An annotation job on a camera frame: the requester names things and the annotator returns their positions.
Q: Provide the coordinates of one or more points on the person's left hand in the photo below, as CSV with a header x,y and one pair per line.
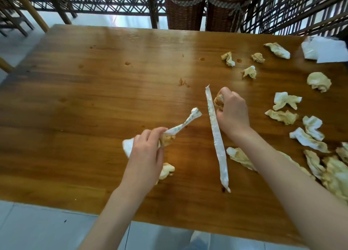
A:
x,y
144,163

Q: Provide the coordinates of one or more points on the person's right hand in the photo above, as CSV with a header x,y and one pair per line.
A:
x,y
233,114

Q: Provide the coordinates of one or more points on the used napkins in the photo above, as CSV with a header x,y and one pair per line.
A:
x,y
282,100

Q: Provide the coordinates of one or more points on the white paper napkin pack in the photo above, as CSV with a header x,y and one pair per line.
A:
x,y
326,50

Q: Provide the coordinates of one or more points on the person's right forearm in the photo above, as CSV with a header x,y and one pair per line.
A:
x,y
299,190

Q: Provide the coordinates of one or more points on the person's left forearm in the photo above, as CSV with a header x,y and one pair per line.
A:
x,y
114,220

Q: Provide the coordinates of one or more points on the dark wooden table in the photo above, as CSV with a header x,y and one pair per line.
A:
x,y
81,108

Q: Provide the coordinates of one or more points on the brown wicker lidded basket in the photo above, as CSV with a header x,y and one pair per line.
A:
x,y
225,13
185,11

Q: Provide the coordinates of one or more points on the dark wooden lattice screen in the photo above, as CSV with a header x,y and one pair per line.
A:
x,y
152,8
272,13

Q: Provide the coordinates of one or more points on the light wooden table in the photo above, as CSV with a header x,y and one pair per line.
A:
x,y
32,11

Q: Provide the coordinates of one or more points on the dark wooden stool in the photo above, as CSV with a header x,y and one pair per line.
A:
x,y
13,20

